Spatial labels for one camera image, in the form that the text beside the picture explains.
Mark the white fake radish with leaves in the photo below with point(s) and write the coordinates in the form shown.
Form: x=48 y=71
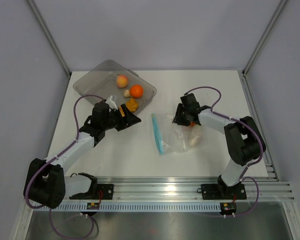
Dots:
x=195 y=135

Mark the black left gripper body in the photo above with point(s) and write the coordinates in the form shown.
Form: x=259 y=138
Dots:
x=116 y=121

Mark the beige fake garlic bulb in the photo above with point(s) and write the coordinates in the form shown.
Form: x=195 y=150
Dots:
x=126 y=93

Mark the fake peach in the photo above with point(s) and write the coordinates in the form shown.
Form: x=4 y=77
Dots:
x=122 y=81

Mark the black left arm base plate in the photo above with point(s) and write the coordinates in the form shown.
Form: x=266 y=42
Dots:
x=100 y=191

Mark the aluminium frame rail right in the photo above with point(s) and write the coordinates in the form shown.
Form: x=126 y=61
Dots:
x=268 y=158

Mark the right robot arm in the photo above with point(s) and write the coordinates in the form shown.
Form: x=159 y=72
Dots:
x=244 y=142

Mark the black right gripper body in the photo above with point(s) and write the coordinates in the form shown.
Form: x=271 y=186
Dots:
x=181 y=116

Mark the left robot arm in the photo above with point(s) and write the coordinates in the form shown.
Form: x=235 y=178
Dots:
x=45 y=182

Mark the orange fake orange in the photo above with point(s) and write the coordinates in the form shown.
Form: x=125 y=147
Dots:
x=136 y=91

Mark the clear zip top bag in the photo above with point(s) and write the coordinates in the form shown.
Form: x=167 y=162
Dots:
x=170 y=137

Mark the smoky clear plastic bin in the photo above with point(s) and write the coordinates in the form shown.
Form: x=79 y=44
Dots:
x=102 y=81

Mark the white slotted cable duct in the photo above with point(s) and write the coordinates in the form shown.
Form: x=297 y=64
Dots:
x=138 y=207

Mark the fake fried chicken piece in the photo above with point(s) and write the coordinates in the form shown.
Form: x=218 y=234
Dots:
x=132 y=105

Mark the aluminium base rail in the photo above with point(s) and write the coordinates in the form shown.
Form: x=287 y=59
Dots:
x=189 y=188

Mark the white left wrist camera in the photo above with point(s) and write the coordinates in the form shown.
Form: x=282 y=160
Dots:
x=111 y=102

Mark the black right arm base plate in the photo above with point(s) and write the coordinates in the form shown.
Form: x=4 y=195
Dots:
x=214 y=191

